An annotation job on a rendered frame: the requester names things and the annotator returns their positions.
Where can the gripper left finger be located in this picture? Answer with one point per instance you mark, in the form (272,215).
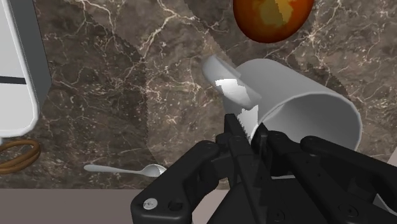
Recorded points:
(186,176)

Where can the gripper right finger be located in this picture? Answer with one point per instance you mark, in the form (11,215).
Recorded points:
(325,173)

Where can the white mug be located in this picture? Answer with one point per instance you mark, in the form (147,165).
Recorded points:
(294,93)

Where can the white spoon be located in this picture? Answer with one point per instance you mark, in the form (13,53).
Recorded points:
(149,170)

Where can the red yellow apple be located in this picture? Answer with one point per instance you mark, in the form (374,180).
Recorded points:
(273,18)

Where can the white grey box appliance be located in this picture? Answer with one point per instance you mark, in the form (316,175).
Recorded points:
(15,62)

